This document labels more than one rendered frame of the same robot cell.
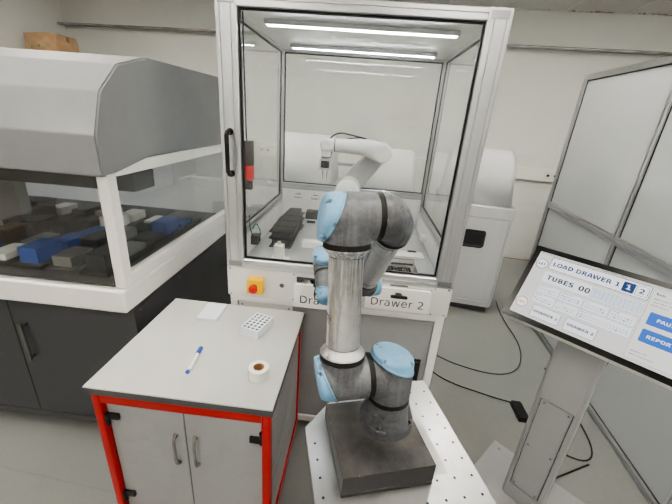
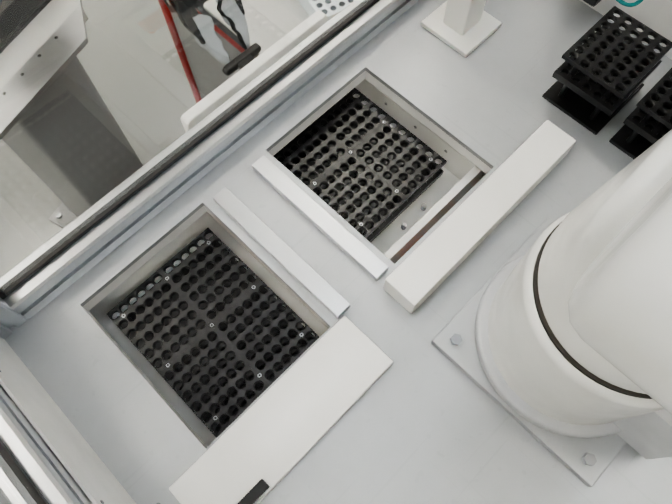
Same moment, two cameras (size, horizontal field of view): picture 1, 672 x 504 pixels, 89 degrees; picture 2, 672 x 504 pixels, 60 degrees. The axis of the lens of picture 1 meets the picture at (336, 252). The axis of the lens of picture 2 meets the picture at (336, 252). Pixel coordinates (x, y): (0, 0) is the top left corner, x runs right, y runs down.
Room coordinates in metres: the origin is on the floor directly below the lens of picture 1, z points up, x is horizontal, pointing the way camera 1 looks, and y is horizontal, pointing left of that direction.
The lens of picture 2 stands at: (1.83, -0.34, 1.64)
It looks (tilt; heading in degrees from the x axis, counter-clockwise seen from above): 68 degrees down; 133
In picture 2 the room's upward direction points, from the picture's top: 1 degrees counter-clockwise
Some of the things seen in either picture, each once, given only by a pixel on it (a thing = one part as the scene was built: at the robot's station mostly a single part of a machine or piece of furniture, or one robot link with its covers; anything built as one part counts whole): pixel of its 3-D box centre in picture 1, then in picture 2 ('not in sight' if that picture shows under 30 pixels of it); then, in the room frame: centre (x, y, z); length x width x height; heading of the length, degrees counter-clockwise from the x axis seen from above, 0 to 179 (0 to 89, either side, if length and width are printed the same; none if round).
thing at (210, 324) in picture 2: not in sight; (216, 331); (1.57, -0.30, 0.87); 0.22 x 0.18 x 0.06; 177
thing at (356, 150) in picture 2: not in sight; (350, 163); (1.53, 0.01, 0.87); 0.22 x 0.18 x 0.06; 177
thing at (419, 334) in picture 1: (339, 322); not in sight; (1.86, -0.06, 0.40); 1.03 x 0.95 x 0.80; 87
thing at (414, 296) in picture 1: (397, 299); not in sight; (1.37, -0.29, 0.87); 0.29 x 0.02 x 0.11; 87
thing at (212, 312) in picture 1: (212, 312); not in sight; (1.31, 0.53, 0.77); 0.13 x 0.09 x 0.02; 177
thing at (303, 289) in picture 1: (326, 297); not in sight; (1.33, 0.03, 0.87); 0.29 x 0.02 x 0.11; 87
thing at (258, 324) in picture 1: (257, 325); not in sight; (1.22, 0.31, 0.78); 0.12 x 0.08 x 0.04; 161
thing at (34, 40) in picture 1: (53, 49); not in sight; (4.47, 3.44, 2.09); 0.41 x 0.33 x 0.29; 83
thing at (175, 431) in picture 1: (219, 415); not in sight; (1.11, 0.45, 0.38); 0.62 x 0.58 x 0.76; 87
